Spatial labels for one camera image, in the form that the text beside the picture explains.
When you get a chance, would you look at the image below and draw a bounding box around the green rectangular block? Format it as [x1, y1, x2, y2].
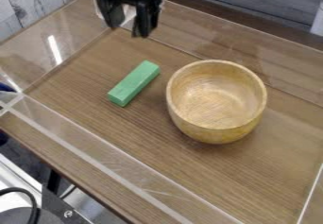
[107, 60, 160, 107]

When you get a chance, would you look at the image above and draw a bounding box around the black table leg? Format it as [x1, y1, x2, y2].
[47, 170, 61, 195]

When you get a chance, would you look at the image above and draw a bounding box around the clear acrylic enclosure wall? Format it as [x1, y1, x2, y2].
[0, 0, 323, 224]

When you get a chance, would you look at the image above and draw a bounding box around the black metal bracket with screw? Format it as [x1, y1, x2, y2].
[37, 188, 93, 224]

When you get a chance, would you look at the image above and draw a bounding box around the black cable bottom left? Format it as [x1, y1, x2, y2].
[0, 186, 41, 224]

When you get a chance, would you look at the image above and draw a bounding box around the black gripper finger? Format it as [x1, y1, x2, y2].
[132, 3, 160, 38]
[96, 0, 125, 28]

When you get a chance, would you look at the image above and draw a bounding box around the blue object left edge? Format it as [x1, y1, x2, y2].
[0, 82, 16, 93]

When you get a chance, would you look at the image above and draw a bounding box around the brown wooden bowl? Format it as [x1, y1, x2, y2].
[165, 60, 267, 145]

